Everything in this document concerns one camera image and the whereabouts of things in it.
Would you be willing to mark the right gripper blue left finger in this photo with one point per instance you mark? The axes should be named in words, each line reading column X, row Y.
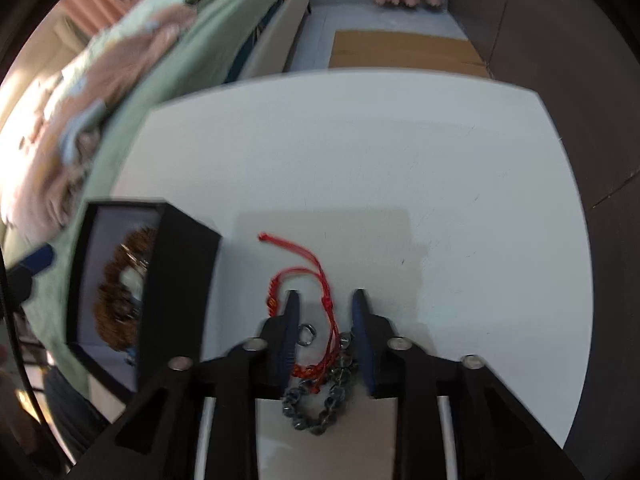
column 284, row 348

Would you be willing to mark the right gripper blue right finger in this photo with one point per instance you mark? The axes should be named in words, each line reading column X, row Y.
column 364, row 328

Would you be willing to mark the black square gift box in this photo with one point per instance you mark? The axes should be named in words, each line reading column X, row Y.
column 138, row 291

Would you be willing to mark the pink floral fleece blanket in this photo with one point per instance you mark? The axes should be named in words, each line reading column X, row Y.
column 45, row 158

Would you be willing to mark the white bedside table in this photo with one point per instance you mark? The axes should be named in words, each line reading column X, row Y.
column 448, row 199

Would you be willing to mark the brown cardboard sheet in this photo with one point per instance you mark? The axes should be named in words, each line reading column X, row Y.
column 379, row 49

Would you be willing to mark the dark brown wardrobe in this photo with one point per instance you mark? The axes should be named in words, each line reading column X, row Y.
column 587, row 74

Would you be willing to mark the green bed sheet mattress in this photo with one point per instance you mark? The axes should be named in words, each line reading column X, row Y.
column 201, row 59

